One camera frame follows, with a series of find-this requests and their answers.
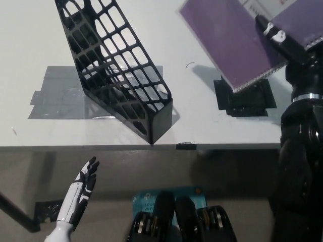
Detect black table leg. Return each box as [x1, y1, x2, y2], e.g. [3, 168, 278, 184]
[0, 193, 41, 233]

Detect purple spiral notebook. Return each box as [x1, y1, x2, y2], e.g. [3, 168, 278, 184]
[178, 0, 323, 94]

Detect small black tape strip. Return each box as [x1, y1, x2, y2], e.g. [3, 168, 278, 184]
[176, 142, 198, 150]

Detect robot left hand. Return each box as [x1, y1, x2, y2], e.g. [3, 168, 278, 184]
[56, 156, 100, 225]

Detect black mesh magazine stand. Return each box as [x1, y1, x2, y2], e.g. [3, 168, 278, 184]
[55, 0, 174, 146]

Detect black square tape patch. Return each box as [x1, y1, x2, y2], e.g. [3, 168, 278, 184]
[213, 78, 277, 117]

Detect black floor tape patch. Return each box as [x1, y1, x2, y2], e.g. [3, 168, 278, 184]
[34, 199, 65, 224]

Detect grey tape patch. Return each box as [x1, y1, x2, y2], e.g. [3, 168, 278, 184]
[27, 65, 181, 125]

